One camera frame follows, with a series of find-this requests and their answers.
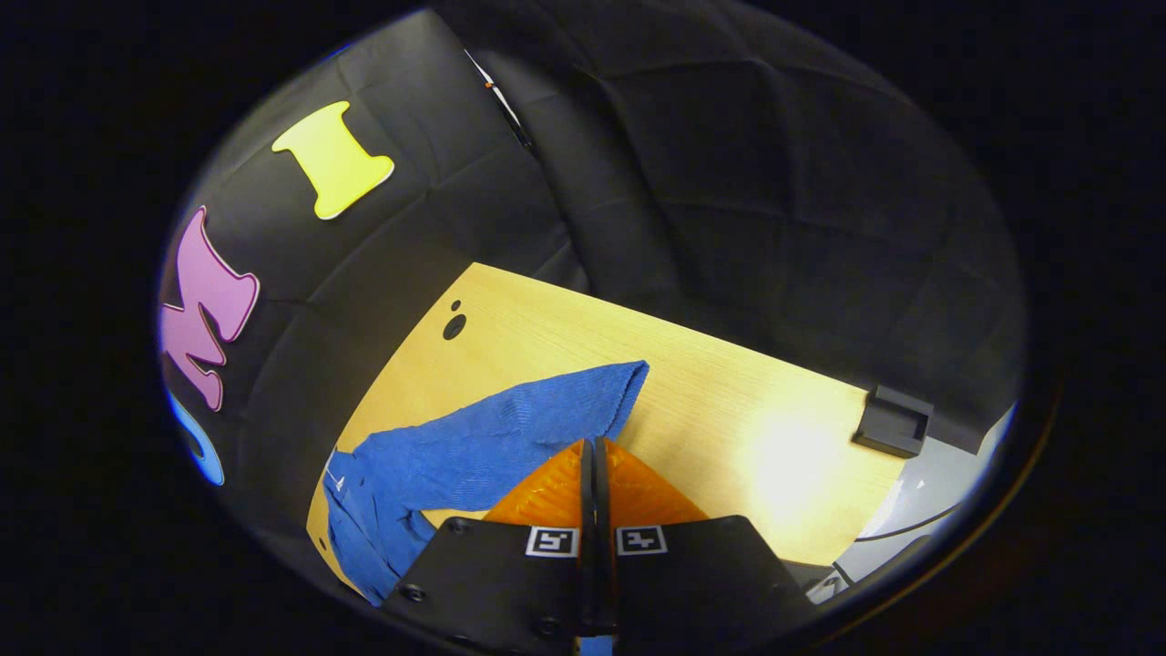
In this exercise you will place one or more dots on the black table clamp block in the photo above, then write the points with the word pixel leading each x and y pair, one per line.
pixel 893 421

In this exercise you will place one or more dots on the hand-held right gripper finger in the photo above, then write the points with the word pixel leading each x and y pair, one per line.
pixel 602 510
pixel 586 510

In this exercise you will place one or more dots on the blue button shirt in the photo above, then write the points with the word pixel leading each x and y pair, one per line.
pixel 474 456

